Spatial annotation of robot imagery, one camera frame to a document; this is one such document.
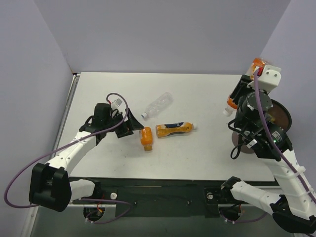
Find brown round bin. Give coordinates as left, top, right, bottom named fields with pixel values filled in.
left=232, top=99, right=292, bottom=154

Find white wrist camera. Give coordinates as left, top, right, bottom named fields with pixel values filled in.
left=108, top=98, right=124, bottom=111
left=246, top=65, right=281, bottom=94

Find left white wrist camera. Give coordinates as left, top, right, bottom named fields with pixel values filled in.
left=108, top=98, right=124, bottom=111

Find black loop cable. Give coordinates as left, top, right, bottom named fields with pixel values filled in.
left=227, top=118, right=250, bottom=160

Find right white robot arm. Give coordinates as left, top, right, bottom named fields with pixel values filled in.
left=220, top=74, right=316, bottom=235

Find clear empty plastic bottle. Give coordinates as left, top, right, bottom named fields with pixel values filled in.
left=141, top=92, right=173, bottom=119

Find short orange juice bottle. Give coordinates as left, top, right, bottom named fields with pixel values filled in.
left=139, top=127, right=153, bottom=152

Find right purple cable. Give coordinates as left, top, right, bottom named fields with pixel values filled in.
left=221, top=69, right=316, bottom=237

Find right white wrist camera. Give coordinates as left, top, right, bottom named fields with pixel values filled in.
left=246, top=65, right=281, bottom=94

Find orange floral tea bottle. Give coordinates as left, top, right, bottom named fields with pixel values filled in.
left=223, top=58, right=269, bottom=117

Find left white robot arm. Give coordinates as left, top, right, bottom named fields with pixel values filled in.
left=29, top=103, right=144, bottom=212

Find orange bottle navy label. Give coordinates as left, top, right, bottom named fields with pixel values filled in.
left=155, top=122, right=198, bottom=138

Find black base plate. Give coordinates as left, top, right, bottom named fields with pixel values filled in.
left=69, top=176, right=251, bottom=219

